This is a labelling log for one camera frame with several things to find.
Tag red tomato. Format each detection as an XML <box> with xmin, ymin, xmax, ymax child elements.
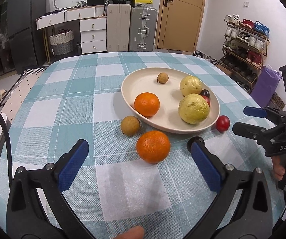
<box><xmin>202</xmin><ymin>96</ymin><xmax>211</xmax><ymax>106</ymax></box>
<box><xmin>215</xmin><ymin>116</ymin><xmax>230</xmax><ymax>133</ymax></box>

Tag dark plum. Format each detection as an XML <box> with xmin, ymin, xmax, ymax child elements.
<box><xmin>200</xmin><ymin>89</ymin><xmax>210</xmax><ymax>98</ymax></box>

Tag orange mandarin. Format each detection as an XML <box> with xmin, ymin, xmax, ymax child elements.
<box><xmin>134</xmin><ymin>92</ymin><xmax>160</xmax><ymax>118</ymax></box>
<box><xmin>136</xmin><ymin>131</ymin><xmax>171</xmax><ymax>164</ymax></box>

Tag person's right hand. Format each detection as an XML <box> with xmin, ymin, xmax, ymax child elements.
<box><xmin>272</xmin><ymin>156</ymin><xmax>285</xmax><ymax>181</ymax></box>

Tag person's left hand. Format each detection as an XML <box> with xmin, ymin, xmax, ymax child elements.
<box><xmin>115</xmin><ymin>225</ymin><xmax>144</xmax><ymax>239</ymax></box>

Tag purple bag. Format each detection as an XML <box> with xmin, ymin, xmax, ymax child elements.
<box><xmin>249</xmin><ymin>65</ymin><xmax>282</xmax><ymax>108</ymax></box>

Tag red tomato in plate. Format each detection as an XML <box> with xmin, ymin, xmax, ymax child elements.
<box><xmin>202</xmin><ymin>96</ymin><xmax>211</xmax><ymax>106</ymax></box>

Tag wooden shoe rack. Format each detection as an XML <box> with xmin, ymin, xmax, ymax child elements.
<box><xmin>219</xmin><ymin>14</ymin><xmax>270</xmax><ymax>93</ymax></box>

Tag yellow guava near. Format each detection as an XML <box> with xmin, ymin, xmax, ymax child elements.
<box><xmin>178</xmin><ymin>93</ymin><xmax>210</xmax><ymax>125</ymax></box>

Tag yellow-green guava far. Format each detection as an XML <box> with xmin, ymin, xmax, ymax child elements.
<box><xmin>180</xmin><ymin>75</ymin><xmax>202</xmax><ymax>97</ymax></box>

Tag cream oval plate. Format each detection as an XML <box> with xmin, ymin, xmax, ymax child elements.
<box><xmin>121</xmin><ymin>68</ymin><xmax>220</xmax><ymax>134</ymax></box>

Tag teal plaid tablecloth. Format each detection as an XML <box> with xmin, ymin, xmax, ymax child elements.
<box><xmin>9</xmin><ymin>52</ymin><xmax>272</xmax><ymax>238</ymax></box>

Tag dotted floor rug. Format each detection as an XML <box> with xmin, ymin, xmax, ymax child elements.
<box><xmin>0</xmin><ymin>67</ymin><xmax>47</xmax><ymax>123</ymax></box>

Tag brown longan in plate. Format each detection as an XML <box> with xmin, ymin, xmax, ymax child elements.
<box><xmin>157</xmin><ymin>72</ymin><xmax>169</xmax><ymax>84</ymax></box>

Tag brown longan on table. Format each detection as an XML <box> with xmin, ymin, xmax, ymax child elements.
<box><xmin>121</xmin><ymin>116</ymin><xmax>140</xmax><ymax>136</ymax></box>

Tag wooden door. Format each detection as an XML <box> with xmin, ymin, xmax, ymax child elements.
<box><xmin>155</xmin><ymin>0</ymin><xmax>205</xmax><ymax>52</ymax></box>

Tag silver aluminium suitcase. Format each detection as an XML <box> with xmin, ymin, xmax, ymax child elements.
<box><xmin>129</xmin><ymin>7</ymin><xmax>157</xmax><ymax>52</ymax></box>

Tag woven laundry basket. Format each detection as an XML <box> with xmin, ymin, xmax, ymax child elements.
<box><xmin>49</xmin><ymin>29</ymin><xmax>74</xmax><ymax>56</ymax></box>

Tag yellow black box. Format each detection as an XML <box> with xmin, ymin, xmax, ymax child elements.
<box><xmin>134</xmin><ymin>0</ymin><xmax>153</xmax><ymax>7</ymax></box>

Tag beige suitcase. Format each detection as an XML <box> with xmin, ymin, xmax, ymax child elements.
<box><xmin>106</xmin><ymin>4</ymin><xmax>131</xmax><ymax>52</ymax></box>

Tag white drawer desk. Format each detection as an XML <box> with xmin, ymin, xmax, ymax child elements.
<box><xmin>36</xmin><ymin>5</ymin><xmax>107</xmax><ymax>54</ymax></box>

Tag black refrigerator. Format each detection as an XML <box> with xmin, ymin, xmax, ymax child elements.
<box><xmin>7</xmin><ymin>0</ymin><xmax>47</xmax><ymax>74</ymax></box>

